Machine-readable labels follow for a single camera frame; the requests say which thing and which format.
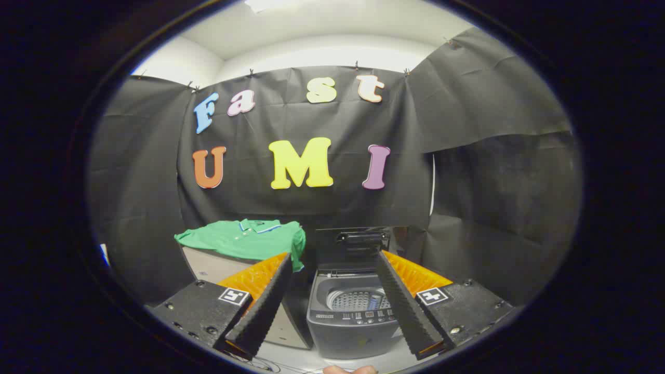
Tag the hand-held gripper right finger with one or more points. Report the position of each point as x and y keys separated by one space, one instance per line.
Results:
x=402 y=301

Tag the green polo shirt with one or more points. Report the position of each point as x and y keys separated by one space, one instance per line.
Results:
x=244 y=241

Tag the dark washing machine lid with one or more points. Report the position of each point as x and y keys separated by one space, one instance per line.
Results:
x=353 y=254

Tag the grey box stand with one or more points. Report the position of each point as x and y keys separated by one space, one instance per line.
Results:
x=208 y=267

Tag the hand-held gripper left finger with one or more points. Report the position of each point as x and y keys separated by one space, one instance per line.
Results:
x=267 y=301

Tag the grey washing machine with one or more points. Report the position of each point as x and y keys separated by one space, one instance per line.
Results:
x=353 y=337

